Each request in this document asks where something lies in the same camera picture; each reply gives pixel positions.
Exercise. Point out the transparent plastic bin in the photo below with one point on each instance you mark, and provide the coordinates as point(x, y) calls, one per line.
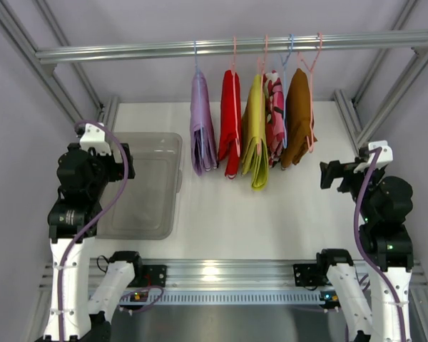
point(146, 208)

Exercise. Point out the pink hanger of red trousers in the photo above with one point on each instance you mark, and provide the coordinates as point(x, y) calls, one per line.
point(235, 98)

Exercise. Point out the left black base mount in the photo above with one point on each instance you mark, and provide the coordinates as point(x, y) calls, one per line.
point(154, 275)

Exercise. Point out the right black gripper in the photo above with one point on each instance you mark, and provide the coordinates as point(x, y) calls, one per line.
point(329, 172)

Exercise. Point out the pink hanger of brown trousers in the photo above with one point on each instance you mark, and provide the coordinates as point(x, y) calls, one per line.
point(300, 59)

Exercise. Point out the aluminium frame post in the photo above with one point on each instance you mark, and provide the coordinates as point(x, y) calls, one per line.
point(20, 39)
point(389, 78)

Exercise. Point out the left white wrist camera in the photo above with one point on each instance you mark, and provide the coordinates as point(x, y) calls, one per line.
point(95, 138)

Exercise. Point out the light blue hanger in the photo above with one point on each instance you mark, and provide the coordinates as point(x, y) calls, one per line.
point(197, 74)

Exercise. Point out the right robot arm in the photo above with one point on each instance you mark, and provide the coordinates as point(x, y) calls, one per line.
point(381, 205)

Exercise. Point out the lilac trousers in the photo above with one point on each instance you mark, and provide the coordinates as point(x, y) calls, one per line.
point(210, 152)

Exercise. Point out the brown trousers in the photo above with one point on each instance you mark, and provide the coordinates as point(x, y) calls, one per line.
point(298, 113)

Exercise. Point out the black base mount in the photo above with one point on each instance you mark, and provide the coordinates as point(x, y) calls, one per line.
point(308, 276)
point(154, 275)

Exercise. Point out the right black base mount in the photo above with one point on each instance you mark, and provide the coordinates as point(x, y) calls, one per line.
point(308, 276)

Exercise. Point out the yellow-green trousers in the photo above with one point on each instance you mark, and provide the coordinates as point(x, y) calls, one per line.
point(254, 157)

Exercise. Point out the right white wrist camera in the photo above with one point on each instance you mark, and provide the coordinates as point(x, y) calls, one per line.
point(374, 155)

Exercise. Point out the pink hanger of yellow trousers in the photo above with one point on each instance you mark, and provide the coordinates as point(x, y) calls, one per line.
point(261, 68)

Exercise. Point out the floral pink trousers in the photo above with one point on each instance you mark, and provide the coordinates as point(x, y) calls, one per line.
point(274, 110)

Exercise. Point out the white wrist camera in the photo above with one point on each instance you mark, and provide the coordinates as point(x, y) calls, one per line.
point(95, 138)
point(374, 155)

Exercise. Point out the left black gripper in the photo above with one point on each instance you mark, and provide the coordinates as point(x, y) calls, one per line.
point(125, 162)

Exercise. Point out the right aluminium frame post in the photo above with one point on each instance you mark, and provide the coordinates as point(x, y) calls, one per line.
point(389, 78)

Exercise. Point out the blue hanger of floral trousers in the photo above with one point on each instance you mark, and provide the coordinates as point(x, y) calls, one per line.
point(284, 62)

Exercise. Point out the aluminium hanging rail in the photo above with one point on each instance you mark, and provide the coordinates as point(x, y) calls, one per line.
point(329, 42)

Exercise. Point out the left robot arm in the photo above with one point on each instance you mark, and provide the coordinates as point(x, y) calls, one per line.
point(74, 315)

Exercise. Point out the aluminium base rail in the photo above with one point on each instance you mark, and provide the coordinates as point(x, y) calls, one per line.
point(222, 275)

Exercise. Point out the left aluminium frame post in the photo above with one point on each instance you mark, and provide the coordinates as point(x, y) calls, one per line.
point(20, 39)

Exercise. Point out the red trousers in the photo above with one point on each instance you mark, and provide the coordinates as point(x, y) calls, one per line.
point(227, 150)

